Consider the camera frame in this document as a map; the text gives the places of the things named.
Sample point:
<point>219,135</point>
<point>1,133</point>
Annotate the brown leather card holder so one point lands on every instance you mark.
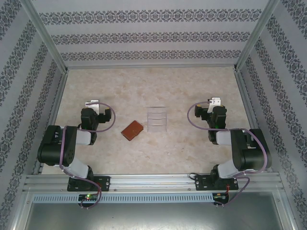
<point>132,130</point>

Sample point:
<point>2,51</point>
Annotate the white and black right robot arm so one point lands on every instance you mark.
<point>254,153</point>

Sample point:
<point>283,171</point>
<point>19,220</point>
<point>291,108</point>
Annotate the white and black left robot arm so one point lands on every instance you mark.
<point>51,143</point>

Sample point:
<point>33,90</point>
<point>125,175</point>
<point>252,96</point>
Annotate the clear acrylic card stand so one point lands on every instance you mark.
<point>156,119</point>

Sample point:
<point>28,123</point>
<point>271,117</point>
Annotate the small circuit board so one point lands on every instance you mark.
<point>219,196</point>

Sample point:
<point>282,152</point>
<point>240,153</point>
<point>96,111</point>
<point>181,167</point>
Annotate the circuit board green light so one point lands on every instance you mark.
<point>88,197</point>

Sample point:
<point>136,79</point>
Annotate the grey metal sheet panel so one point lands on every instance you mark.
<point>153,215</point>

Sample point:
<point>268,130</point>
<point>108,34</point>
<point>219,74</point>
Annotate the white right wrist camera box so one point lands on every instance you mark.
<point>214,101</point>

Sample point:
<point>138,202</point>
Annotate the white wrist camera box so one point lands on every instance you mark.
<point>214,101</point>
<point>92,103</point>

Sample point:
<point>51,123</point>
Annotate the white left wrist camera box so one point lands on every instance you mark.
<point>92,103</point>

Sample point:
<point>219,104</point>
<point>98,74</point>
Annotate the aluminium frame rail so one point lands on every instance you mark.
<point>51,119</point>
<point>153,66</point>
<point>251,119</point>

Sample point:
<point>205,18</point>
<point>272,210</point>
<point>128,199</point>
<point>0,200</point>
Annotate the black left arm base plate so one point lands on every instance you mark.
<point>105,183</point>

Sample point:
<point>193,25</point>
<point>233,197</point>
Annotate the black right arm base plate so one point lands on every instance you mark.
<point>201,183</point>

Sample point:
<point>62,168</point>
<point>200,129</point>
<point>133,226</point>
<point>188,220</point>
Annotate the aluminium frame post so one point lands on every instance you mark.
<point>255,36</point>
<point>45,36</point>

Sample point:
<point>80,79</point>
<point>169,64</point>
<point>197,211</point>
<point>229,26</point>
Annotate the wide aluminium mounting rail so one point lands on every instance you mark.
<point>153,183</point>

